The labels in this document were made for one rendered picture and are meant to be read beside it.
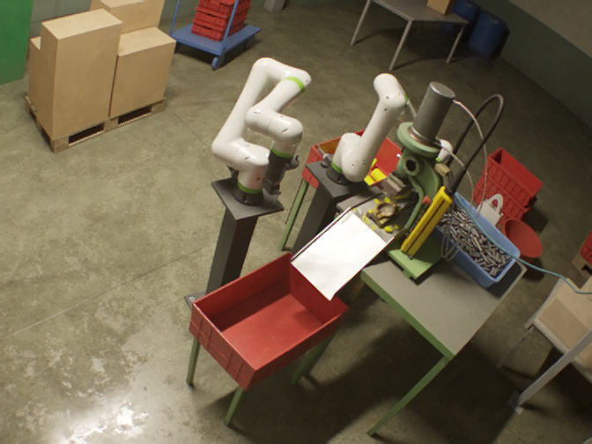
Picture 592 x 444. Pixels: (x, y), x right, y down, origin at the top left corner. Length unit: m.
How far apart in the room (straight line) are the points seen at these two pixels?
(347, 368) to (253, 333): 0.90
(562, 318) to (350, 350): 1.45
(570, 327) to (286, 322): 1.88
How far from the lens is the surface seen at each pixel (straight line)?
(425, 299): 2.37
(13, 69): 5.17
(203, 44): 5.41
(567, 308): 3.34
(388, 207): 2.59
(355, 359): 3.24
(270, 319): 2.53
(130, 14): 4.32
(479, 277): 2.60
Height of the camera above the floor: 2.52
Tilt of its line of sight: 39 degrees down
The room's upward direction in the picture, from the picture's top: 22 degrees clockwise
